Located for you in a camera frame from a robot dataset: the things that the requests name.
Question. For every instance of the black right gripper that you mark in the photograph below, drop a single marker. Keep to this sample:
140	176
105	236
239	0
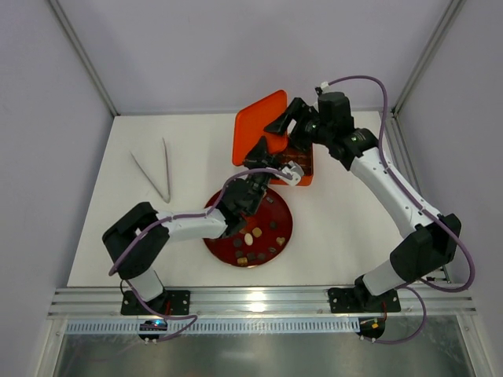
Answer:
300	123

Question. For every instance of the aluminium rail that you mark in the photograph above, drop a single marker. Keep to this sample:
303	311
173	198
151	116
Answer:
251	302
396	146

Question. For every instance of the controller board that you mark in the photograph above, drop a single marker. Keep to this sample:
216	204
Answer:
153	325
371	327

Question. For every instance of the metal tongs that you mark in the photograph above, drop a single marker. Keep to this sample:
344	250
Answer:
151	158

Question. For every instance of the corner frame post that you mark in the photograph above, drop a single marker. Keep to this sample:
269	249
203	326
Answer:
74	40
427	55

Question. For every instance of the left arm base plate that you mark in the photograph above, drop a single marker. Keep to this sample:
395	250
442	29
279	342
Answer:
170	303

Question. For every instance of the orange chocolate box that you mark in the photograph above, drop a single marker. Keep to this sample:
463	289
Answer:
304	159

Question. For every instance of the orange box lid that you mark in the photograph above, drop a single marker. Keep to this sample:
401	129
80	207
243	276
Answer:
250	123

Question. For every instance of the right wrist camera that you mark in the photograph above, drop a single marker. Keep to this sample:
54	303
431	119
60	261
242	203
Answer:
322	88

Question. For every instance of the left corner frame post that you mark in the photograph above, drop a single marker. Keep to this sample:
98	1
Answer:
74	40

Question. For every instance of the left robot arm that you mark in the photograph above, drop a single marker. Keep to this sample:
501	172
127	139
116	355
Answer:
135	241

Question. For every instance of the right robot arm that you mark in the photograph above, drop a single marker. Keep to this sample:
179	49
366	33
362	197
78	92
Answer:
427	235

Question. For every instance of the left controller board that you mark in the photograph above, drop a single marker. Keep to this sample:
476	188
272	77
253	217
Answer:
153	325

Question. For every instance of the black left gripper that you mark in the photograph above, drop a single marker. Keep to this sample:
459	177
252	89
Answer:
258	171

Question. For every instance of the right controller board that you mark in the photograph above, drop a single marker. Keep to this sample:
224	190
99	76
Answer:
371	327

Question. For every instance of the tan fluted cup chocolate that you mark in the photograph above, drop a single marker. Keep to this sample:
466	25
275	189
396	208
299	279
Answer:
257	232

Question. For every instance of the white oval swirl chocolate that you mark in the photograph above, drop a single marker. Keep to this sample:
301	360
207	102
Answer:
248	239

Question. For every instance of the right corner frame post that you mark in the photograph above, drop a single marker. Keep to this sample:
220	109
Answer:
427	55

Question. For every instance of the slotted cable duct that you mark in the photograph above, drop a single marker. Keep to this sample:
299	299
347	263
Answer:
218	326

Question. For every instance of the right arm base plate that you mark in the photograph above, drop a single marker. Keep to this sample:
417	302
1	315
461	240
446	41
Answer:
359	300

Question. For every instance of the round red plate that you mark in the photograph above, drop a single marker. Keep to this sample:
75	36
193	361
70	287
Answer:
224	250

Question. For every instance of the aluminium front rail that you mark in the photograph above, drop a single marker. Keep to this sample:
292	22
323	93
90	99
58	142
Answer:
251	302

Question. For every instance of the right side aluminium rail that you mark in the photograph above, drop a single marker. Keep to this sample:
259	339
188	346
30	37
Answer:
396	146

